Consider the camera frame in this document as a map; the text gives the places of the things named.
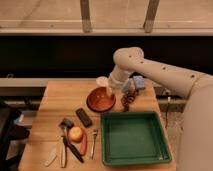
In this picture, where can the purple bowl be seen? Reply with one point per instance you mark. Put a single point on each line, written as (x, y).
(100, 106)

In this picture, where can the black rectangular remote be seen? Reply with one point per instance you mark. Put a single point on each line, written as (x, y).
(84, 118)

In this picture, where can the white lidded cup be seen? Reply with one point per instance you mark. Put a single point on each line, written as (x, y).
(102, 81)

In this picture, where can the orange carrot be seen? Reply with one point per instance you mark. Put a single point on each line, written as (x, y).
(83, 147)

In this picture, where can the red yellow apple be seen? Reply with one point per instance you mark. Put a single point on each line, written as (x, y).
(75, 134)

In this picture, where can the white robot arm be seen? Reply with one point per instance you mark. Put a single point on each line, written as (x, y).
(196, 144)

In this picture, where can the orange bowl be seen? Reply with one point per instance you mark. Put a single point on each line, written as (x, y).
(99, 94)

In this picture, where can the green plastic tray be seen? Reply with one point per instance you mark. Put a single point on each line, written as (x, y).
(133, 138)

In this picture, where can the blue cup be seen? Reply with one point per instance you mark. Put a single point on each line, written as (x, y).
(126, 87)

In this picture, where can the cream handled knife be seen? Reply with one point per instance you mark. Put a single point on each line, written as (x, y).
(63, 154)

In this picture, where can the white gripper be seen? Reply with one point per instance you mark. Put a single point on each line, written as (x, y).
(116, 80)

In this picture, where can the silver fork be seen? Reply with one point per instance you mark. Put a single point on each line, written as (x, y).
(95, 133)

